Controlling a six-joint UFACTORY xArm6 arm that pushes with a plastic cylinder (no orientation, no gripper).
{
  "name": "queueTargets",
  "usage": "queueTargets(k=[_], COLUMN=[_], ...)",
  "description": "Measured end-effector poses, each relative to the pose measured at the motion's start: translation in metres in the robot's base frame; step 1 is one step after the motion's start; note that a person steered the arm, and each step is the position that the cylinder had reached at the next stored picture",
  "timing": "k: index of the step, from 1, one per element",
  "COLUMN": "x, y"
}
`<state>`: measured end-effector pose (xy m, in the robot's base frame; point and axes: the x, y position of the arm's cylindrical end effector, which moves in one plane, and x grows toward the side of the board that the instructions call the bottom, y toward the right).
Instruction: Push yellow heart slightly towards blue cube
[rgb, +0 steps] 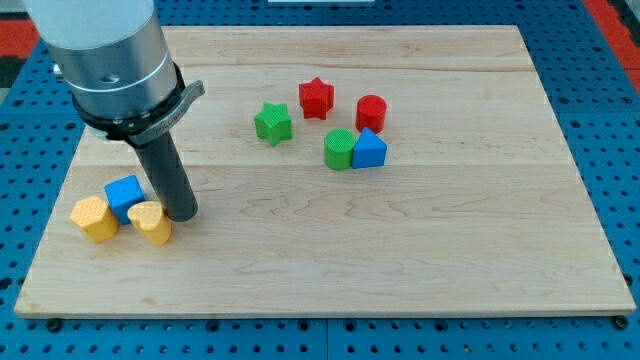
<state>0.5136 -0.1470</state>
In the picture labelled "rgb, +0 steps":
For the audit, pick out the red star block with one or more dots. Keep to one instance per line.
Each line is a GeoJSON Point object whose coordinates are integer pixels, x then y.
{"type": "Point", "coordinates": [316, 98]}

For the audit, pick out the blue cube block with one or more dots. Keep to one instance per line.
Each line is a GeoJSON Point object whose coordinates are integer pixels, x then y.
{"type": "Point", "coordinates": [122, 194]}

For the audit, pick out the wooden board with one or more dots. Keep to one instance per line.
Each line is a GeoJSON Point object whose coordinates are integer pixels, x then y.
{"type": "Point", "coordinates": [479, 210]}

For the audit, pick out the yellow heart block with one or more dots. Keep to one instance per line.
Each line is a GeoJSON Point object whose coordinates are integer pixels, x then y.
{"type": "Point", "coordinates": [150, 220]}

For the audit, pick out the yellow hexagon block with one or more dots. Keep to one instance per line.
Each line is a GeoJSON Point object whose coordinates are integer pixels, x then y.
{"type": "Point", "coordinates": [95, 218]}

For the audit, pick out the blue triangle block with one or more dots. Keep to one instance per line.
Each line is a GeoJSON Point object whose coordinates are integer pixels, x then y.
{"type": "Point", "coordinates": [369, 151]}

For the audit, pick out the green star block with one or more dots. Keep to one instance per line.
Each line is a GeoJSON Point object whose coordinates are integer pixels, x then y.
{"type": "Point", "coordinates": [273, 123]}

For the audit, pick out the red cylinder block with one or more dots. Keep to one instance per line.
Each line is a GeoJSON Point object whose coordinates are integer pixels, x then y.
{"type": "Point", "coordinates": [371, 113]}

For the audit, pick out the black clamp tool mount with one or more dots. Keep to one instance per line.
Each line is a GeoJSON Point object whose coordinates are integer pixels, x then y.
{"type": "Point", "coordinates": [142, 129]}

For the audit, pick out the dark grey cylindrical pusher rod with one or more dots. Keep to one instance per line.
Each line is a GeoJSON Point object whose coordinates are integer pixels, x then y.
{"type": "Point", "coordinates": [164, 169]}

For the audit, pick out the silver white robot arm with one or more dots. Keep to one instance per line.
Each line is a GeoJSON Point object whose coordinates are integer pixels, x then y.
{"type": "Point", "coordinates": [125, 85]}

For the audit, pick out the green cylinder block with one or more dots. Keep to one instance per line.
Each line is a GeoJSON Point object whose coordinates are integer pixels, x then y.
{"type": "Point", "coordinates": [339, 144]}

